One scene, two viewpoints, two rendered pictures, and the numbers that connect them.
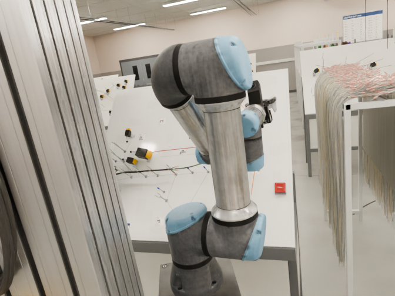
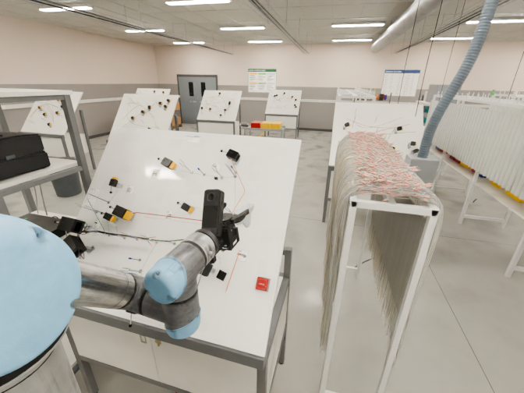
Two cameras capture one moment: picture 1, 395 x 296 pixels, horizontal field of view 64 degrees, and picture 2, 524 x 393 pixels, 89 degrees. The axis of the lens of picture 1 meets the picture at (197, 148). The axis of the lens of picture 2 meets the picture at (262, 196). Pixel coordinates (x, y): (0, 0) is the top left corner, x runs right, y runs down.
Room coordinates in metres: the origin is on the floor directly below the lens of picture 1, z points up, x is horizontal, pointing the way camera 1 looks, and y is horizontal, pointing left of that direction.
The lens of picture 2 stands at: (0.51, -0.31, 1.91)
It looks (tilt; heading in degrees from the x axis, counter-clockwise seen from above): 23 degrees down; 356
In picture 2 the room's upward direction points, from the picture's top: 1 degrees clockwise
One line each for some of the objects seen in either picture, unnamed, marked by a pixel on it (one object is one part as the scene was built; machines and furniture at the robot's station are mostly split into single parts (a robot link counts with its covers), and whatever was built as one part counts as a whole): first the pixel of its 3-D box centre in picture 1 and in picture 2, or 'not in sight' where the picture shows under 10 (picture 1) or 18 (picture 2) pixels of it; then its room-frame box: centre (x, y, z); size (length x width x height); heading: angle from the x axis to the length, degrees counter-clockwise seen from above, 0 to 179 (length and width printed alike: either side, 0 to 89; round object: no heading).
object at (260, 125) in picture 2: not in sight; (261, 146); (6.66, -0.70, 0.54); 0.99 x 0.50 x 1.08; 74
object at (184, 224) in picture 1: (190, 230); not in sight; (0.76, 0.05, 1.33); 0.13 x 0.12 x 0.14; 67
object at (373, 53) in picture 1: (350, 108); (370, 165); (4.12, -2.11, 0.83); 1.18 x 0.72 x 1.65; 72
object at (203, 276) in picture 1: (194, 266); not in sight; (0.76, 0.06, 1.21); 0.15 x 0.15 x 0.10
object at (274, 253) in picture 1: (179, 246); (145, 326); (1.47, 0.17, 0.83); 1.18 x 0.05 x 0.06; 71
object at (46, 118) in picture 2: not in sight; (56, 132); (6.61, 3.75, 0.83); 1.18 x 0.72 x 1.65; 71
